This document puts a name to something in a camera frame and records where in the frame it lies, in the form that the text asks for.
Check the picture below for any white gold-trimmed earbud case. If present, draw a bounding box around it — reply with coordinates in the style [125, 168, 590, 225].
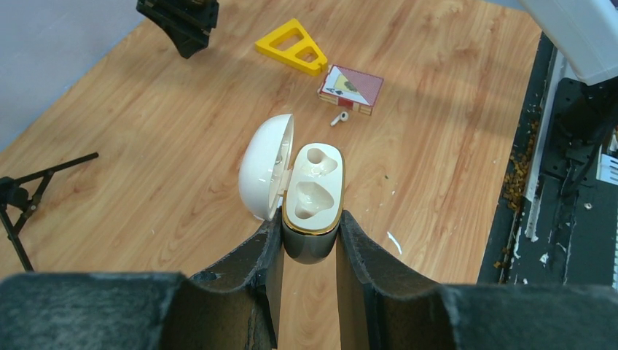
[238, 114, 345, 265]

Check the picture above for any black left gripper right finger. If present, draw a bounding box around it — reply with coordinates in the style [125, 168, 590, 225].
[336, 211, 617, 349]

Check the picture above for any yellow triangular plastic frame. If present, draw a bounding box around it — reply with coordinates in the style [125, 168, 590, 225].
[254, 18, 328, 76]

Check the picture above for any black microphone tripod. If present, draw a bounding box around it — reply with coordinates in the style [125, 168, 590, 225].
[1, 152, 99, 272]

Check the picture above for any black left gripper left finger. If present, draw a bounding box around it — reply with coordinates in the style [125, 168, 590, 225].
[1, 212, 283, 349]

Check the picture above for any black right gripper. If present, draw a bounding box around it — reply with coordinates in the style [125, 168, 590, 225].
[136, 0, 219, 59]

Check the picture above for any white stem earbud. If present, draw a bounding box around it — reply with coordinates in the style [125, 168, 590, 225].
[330, 112, 349, 127]

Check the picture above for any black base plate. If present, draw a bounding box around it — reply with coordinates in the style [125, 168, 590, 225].
[478, 36, 617, 287]

